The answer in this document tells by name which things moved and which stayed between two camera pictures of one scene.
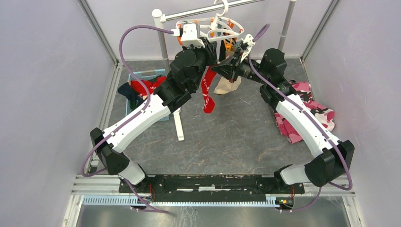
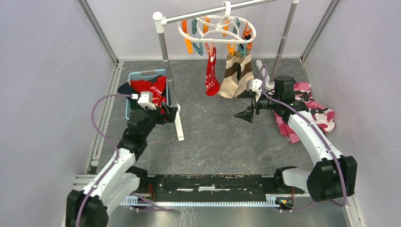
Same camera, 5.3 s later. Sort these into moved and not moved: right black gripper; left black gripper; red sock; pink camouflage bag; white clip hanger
Moved: left black gripper; right black gripper; white clip hanger
Not moved: pink camouflage bag; red sock
